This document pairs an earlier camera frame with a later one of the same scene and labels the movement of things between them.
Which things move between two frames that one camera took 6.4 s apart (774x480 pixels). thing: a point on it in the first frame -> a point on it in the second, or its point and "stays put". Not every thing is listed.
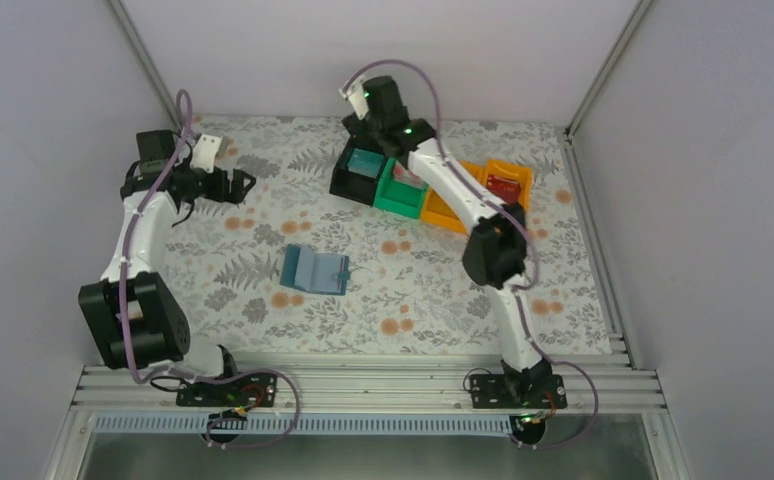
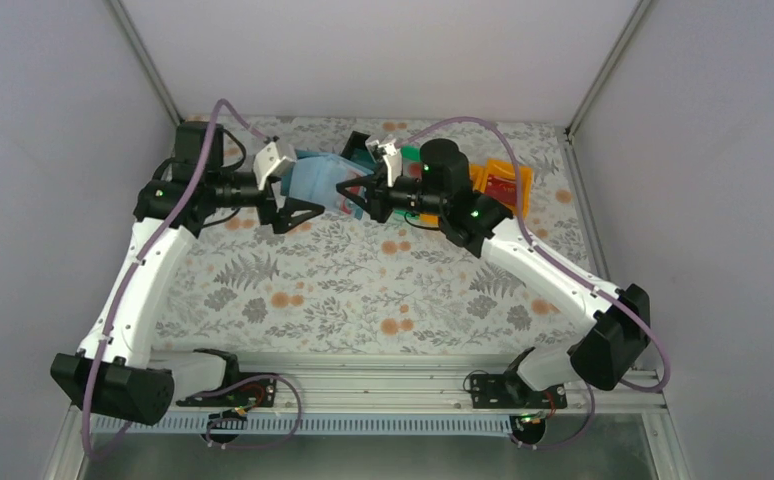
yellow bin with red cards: x=509 y=182 stays put
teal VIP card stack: x=365 y=162 stays put
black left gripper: x=237 y=195 -> x=281 y=218
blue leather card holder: x=320 y=273 -> x=315 y=176
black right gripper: x=354 y=130 -> x=375 y=203
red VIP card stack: x=508 y=190 stays put
